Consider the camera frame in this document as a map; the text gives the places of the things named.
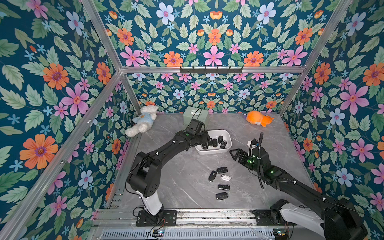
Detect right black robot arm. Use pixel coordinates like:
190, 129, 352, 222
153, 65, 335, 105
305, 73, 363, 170
230, 147, 368, 240

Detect white teddy bear plush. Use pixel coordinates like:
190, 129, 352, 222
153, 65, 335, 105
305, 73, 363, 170
125, 105, 159, 138

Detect orange plush toy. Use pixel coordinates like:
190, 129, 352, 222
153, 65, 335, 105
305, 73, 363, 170
246, 111, 274, 127

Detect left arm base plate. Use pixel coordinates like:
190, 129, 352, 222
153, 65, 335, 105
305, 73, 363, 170
136, 210, 178, 227

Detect white car key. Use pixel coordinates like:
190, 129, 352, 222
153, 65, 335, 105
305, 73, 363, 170
221, 174, 232, 182

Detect black car key bottom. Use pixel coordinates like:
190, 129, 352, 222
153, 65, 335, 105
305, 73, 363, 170
216, 192, 229, 201

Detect black slim car key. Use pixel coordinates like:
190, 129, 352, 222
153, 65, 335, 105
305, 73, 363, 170
220, 141, 228, 149

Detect black hook rail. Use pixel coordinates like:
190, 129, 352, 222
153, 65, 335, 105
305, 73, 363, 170
179, 67, 243, 75

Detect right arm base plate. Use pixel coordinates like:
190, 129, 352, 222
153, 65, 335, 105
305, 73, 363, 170
252, 209, 296, 226

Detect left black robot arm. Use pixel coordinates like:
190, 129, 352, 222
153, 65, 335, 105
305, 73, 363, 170
126, 130, 210, 217

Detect white storage box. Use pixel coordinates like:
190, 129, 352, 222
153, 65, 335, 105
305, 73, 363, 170
195, 130, 232, 155

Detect green tissue box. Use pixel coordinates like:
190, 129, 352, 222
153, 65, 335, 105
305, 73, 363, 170
183, 107, 209, 126

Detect white perforated vent strip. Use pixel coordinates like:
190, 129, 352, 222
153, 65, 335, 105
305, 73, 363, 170
101, 228, 275, 240

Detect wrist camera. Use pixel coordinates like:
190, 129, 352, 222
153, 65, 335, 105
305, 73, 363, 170
185, 119, 205, 135
248, 139, 262, 156

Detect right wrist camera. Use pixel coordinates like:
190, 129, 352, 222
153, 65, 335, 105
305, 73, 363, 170
248, 139, 262, 156

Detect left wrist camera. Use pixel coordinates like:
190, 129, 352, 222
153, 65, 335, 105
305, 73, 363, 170
185, 119, 205, 135

